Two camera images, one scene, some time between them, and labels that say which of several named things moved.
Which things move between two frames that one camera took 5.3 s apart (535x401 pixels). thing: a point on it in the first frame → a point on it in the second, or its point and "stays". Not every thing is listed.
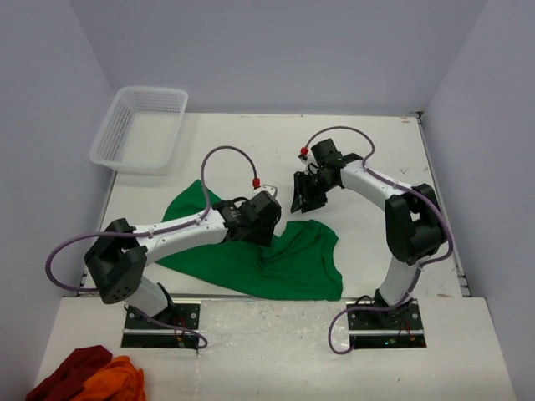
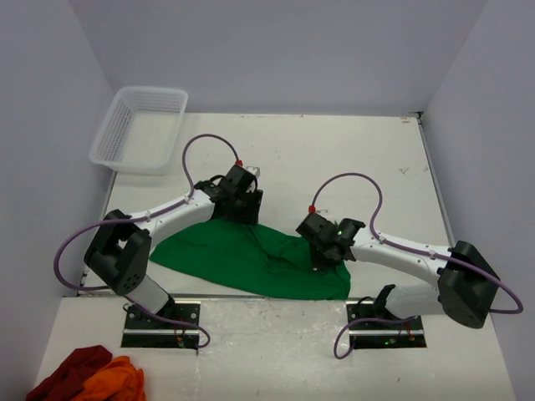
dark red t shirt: (71, 375) stays
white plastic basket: (140, 131) stays
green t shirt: (299, 259) stays
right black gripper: (304, 199) → (320, 265)
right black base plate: (400, 327) stays
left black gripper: (263, 237) → (250, 215)
